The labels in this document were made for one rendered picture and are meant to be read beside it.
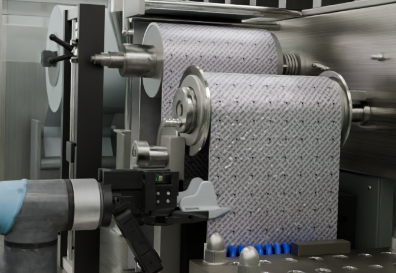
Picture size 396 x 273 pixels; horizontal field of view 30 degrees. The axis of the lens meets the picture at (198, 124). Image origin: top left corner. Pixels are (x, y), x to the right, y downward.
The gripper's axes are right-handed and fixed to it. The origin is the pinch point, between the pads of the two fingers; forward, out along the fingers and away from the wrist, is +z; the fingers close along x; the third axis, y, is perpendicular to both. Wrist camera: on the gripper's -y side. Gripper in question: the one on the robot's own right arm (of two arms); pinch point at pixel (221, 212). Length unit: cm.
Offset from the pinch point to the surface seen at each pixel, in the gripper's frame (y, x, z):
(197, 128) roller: 13.3, 1.8, -3.8
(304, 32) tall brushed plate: 31, 28, 30
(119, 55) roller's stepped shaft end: 25.2, 29.8, -9.1
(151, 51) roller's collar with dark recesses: 26.2, 28.5, -3.4
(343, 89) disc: 19.9, 0.9, 22.1
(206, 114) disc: 15.6, -0.8, -3.4
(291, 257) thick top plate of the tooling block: -6.1, -6.7, 9.0
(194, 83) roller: 20.3, 3.9, -3.8
